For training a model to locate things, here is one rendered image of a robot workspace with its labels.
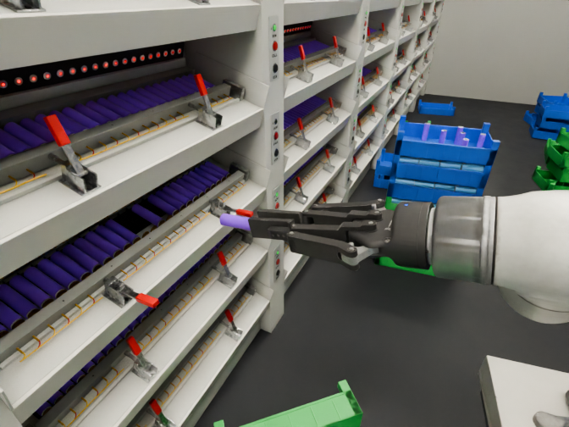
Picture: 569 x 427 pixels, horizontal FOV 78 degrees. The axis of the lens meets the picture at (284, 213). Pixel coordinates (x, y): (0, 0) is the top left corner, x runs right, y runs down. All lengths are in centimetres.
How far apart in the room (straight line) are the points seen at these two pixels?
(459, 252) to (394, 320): 94
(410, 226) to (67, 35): 41
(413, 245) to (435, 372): 85
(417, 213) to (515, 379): 60
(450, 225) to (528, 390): 60
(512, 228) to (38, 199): 50
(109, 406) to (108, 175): 40
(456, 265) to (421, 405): 79
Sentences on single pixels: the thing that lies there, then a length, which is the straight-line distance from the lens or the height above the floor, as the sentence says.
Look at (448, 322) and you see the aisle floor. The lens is 136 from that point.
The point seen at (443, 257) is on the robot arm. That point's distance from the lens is 38.
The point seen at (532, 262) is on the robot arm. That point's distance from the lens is 37.
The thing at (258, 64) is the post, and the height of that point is 82.
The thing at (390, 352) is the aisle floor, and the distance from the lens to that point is 121.
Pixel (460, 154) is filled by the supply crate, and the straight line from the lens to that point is 126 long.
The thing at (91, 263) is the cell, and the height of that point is 58.
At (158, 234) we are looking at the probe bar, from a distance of 67.
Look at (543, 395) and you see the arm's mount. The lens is 94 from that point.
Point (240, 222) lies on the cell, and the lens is 51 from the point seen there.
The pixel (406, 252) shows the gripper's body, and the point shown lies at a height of 71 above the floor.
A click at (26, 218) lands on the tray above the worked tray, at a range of 47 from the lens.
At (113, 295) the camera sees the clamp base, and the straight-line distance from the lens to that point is 60.
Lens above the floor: 94
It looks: 32 degrees down
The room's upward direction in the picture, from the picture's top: straight up
